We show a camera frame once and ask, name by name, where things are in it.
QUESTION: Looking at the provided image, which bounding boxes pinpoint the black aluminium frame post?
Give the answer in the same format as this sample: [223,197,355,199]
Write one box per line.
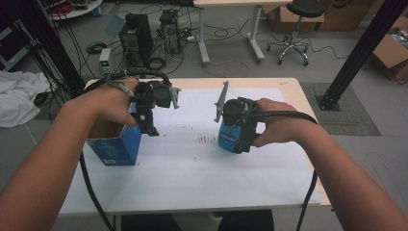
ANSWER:
[316,0,408,112]

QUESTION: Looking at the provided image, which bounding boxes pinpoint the person's right hand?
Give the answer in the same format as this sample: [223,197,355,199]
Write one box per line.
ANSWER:
[252,97,318,148]

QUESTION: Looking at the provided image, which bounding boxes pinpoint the blue cardboard box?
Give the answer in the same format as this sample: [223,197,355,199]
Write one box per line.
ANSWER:
[86,102,142,167]

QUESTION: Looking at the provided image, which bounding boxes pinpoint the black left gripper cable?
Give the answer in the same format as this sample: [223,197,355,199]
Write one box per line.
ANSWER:
[78,68,173,231]

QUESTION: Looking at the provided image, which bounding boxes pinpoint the white bench power supply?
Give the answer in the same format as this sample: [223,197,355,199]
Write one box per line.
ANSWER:
[98,47,113,76]

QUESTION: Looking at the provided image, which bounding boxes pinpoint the large closed cardboard box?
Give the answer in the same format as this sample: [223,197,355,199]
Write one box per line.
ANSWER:
[317,0,379,33]

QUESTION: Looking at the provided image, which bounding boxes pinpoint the large black computer tower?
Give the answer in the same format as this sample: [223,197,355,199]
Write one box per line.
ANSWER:
[118,13,154,68]

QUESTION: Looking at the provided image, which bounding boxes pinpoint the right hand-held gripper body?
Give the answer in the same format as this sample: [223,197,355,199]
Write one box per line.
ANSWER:
[214,80,265,138]

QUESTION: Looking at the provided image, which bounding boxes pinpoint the round white table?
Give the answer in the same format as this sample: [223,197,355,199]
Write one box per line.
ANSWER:
[38,0,104,21]

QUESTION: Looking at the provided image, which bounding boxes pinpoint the white paper sheet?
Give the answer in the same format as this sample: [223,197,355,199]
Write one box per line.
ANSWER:
[59,88,322,216]

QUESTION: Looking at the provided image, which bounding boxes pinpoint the black swivel stool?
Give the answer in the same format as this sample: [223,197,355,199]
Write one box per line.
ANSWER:
[267,0,327,67]

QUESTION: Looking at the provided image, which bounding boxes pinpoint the black coiled cable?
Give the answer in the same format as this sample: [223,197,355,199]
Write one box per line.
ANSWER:
[86,41,109,55]

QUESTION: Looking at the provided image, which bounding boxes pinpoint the person's left hand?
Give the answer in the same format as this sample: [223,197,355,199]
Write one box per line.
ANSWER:
[67,78,140,130]

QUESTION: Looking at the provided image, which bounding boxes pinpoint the blue labelled can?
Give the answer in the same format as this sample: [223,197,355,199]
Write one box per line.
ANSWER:
[217,123,245,154]

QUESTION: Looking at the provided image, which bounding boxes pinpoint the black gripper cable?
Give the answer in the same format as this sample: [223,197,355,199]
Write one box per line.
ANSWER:
[253,110,319,231]
[78,68,173,231]

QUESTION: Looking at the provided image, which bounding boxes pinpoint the thin black floor cable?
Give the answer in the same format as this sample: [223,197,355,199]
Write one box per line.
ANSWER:
[307,38,351,61]

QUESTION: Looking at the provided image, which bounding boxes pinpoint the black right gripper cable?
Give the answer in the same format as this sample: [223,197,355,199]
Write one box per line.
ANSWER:
[253,110,319,231]

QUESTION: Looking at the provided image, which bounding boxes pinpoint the small black computer tower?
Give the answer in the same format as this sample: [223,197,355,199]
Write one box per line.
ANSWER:
[159,9,183,56]

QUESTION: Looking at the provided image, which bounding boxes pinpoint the white desk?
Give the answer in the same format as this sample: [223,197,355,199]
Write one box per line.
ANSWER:
[192,0,293,65]

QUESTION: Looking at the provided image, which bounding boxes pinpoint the black frame post with cables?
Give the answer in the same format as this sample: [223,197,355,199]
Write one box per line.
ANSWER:
[17,0,87,98]

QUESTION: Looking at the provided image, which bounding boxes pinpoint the open cardboard box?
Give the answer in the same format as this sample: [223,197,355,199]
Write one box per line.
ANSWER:
[370,15,408,82]

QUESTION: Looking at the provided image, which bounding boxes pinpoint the white crumpled cloth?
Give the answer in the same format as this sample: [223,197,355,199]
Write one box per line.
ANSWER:
[0,70,51,129]

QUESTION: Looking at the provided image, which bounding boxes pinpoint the scattered dark crumbs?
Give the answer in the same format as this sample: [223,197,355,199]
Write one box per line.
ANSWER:
[193,133,219,145]

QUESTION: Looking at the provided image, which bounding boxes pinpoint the grey floor mat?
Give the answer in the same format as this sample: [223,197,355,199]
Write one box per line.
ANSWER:
[299,82,382,137]

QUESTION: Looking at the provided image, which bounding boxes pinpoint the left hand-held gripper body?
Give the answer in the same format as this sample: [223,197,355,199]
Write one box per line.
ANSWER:
[129,80,182,113]

